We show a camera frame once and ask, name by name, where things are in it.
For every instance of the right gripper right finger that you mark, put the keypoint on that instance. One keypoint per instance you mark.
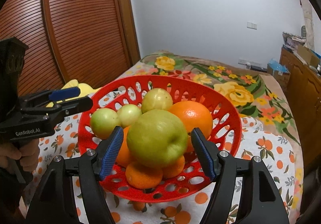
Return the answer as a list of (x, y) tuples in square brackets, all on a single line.
[(260, 200)]

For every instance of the beige curtain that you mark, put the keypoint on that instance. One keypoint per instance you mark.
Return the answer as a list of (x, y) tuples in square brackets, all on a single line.
[(307, 12)]

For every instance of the floral bed blanket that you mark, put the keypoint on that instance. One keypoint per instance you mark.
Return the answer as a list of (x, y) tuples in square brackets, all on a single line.
[(268, 126)]

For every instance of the wall power strip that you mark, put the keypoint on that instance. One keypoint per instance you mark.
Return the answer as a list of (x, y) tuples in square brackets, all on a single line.
[(250, 64)]

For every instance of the yellow-green pear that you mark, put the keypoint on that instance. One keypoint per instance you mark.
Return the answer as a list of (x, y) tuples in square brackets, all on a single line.
[(156, 98)]

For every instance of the person's left hand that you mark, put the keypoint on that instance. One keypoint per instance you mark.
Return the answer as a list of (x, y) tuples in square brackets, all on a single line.
[(27, 155)]

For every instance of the large orange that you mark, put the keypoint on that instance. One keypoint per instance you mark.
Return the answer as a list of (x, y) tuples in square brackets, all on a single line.
[(193, 115), (124, 157)]

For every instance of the large front orange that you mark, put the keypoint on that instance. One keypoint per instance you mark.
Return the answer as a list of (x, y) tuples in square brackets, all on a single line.
[(124, 157)]

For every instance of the pale green apple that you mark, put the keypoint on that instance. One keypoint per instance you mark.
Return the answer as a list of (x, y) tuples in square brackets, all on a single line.
[(128, 114)]

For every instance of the small tangerine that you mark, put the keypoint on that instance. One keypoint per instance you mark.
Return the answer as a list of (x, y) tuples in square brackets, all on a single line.
[(174, 169)]

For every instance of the large green pear back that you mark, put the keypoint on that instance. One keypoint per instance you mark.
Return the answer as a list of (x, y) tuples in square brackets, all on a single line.
[(157, 139)]

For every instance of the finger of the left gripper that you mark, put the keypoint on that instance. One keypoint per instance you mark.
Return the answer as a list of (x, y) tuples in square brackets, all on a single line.
[(55, 109), (51, 95)]

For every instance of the red perforated plastic basket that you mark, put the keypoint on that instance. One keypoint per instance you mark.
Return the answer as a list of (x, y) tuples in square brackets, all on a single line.
[(131, 90)]

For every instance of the white wall switch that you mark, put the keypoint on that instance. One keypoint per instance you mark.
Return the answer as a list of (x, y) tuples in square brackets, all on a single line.
[(251, 25)]

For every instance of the box with blue bag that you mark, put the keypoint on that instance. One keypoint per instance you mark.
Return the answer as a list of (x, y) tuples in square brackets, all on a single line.
[(280, 73)]

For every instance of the brown louvered wardrobe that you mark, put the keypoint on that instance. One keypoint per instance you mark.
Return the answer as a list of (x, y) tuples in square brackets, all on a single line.
[(92, 41)]

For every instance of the wooden sideboard cabinet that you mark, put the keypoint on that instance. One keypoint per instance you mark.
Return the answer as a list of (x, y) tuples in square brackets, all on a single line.
[(303, 95)]

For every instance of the yellow plush toy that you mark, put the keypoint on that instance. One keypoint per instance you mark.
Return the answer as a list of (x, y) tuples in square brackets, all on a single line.
[(82, 102)]

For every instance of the cardboard box on cabinet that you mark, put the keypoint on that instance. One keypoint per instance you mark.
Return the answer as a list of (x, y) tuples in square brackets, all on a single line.
[(309, 56)]

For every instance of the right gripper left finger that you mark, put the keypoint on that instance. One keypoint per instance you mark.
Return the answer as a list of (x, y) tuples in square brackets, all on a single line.
[(54, 200)]

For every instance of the stack of papers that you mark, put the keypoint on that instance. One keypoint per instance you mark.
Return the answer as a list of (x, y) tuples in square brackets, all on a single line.
[(291, 41)]

